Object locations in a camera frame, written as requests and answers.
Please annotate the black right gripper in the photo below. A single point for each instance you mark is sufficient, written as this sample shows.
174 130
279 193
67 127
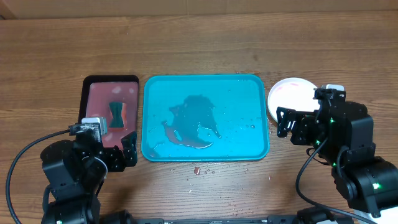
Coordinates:
296 120

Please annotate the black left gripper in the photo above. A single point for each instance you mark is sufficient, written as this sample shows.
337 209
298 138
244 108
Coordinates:
120 160

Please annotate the white plate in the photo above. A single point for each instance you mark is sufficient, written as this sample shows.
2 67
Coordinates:
293 93

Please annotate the orange green scrub sponge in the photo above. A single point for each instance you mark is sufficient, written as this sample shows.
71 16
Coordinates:
117 110

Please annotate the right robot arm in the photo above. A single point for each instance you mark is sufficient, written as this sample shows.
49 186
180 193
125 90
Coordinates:
341 133

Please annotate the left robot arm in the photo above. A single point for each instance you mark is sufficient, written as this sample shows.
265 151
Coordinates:
76 171

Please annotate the black tray with red water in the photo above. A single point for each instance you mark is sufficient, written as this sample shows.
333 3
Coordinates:
98 91

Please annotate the teal plastic tray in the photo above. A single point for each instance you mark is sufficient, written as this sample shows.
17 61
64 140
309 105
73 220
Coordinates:
188 118

